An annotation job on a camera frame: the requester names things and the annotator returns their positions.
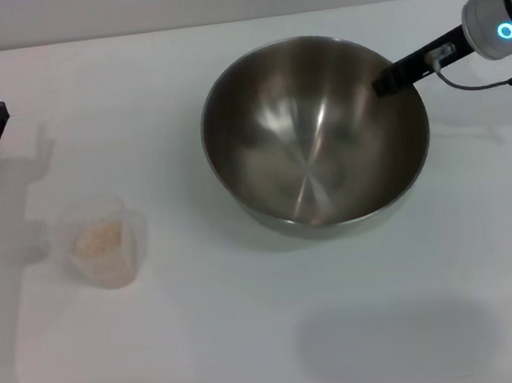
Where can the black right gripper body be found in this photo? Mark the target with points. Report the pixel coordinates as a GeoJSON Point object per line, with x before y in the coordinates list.
{"type": "Point", "coordinates": [417, 62]}

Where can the white rice grains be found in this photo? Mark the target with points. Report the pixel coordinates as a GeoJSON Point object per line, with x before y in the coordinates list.
{"type": "Point", "coordinates": [102, 250]}

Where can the clear plastic measuring cup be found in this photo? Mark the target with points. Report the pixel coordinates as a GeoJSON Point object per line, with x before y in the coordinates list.
{"type": "Point", "coordinates": [137, 233]}

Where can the stainless steel mixing bowl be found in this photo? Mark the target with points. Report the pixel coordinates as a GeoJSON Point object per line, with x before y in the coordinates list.
{"type": "Point", "coordinates": [306, 149]}

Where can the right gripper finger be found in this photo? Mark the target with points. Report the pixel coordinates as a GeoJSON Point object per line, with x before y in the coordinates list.
{"type": "Point", "coordinates": [389, 81]}

